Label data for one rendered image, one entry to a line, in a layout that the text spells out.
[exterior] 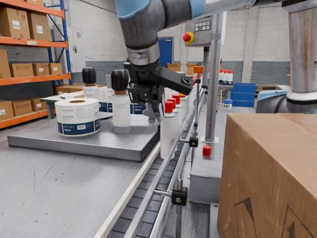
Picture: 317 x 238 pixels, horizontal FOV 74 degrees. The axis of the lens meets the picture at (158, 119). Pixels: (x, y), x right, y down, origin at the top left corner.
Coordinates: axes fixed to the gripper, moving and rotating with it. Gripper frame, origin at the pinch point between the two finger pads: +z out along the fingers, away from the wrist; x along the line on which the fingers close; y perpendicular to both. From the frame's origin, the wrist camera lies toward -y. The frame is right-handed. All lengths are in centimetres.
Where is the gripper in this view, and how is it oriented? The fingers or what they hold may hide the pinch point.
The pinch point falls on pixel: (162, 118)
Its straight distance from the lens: 64.1
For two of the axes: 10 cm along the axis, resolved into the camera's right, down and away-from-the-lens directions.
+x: -2.2, 7.1, -6.7
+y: -9.7, -0.7, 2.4
